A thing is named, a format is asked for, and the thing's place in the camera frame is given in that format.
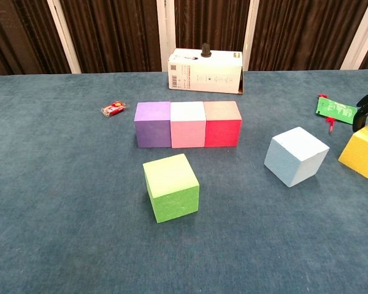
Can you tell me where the red candy wrapper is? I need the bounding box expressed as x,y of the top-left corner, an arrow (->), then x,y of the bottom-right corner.
101,100 -> 131,119

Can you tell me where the small red ribbon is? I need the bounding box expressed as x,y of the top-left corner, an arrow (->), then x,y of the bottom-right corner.
317,94 -> 338,134

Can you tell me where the light blue foam cube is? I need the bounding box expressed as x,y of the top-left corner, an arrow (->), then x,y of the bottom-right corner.
263,126 -> 331,188

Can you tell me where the teal felt table cover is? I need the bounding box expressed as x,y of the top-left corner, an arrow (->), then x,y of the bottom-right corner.
0,69 -> 368,294

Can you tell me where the white frame post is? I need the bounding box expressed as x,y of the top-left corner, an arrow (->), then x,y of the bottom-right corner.
242,0 -> 260,72
156,0 -> 177,73
47,0 -> 82,74
340,0 -> 368,70

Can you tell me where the white cardboard box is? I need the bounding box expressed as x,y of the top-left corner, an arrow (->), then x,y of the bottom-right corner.
167,48 -> 244,95

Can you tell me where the green foam cube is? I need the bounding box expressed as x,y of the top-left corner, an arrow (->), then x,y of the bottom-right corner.
142,153 -> 201,224

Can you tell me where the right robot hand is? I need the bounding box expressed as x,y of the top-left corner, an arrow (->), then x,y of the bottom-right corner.
352,87 -> 368,132

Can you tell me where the pink foam cube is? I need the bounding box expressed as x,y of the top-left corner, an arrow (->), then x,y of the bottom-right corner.
170,101 -> 207,149

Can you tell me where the yellow foam cube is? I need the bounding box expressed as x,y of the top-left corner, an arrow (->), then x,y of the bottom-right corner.
339,121 -> 368,183

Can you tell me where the red foam cube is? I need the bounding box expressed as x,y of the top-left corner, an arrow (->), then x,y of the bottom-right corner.
203,100 -> 243,148

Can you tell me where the purple foam cube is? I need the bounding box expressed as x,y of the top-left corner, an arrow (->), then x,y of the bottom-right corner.
134,101 -> 172,149

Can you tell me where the green sachet packet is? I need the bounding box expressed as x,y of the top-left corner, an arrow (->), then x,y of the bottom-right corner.
315,96 -> 358,125

